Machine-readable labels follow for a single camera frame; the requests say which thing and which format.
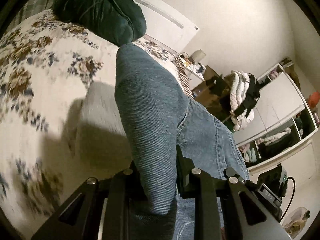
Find white bed headboard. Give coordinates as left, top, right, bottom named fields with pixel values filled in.
left=133, top=0, right=199, bottom=52

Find black cable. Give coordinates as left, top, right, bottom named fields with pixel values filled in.
left=279, top=176, right=296, bottom=223

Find brown cardboard box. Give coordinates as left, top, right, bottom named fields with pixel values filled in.
left=192, top=66, right=231, bottom=120

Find white puffer jacket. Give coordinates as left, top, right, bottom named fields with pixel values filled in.
left=229, top=70, right=254, bottom=132

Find blue denim jeans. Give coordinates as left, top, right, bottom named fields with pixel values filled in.
left=115, top=43, right=249, bottom=239

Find white wardrobe shelf unit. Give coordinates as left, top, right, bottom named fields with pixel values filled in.
left=234, top=57, right=318, bottom=176

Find dark green velvet pillow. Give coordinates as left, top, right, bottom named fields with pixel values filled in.
left=53, top=0, right=147, bottom=47

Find grey table lamp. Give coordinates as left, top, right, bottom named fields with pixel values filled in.
left=190, top=49, right=206, bottom=63

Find black garment on chair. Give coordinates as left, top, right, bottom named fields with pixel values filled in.
left=234, top=74, right=260, bottom=117

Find floral white bed blanket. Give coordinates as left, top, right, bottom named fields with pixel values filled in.
left=0, top=9, right=194, bottom=239

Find clear plastic trash bag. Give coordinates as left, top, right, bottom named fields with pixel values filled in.
left=282, top=207, right=310, bottom=239

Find white nightstand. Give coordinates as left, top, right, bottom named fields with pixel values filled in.
left=178, top=54, right=206, bottom=90

